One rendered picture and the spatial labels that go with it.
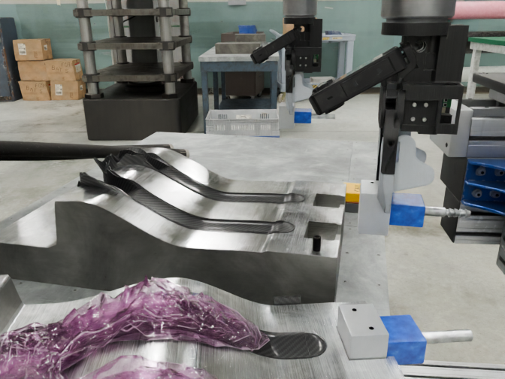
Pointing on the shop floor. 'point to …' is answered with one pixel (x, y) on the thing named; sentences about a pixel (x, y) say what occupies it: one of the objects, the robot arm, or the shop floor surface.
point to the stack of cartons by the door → (46, 72)
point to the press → (138, 72)
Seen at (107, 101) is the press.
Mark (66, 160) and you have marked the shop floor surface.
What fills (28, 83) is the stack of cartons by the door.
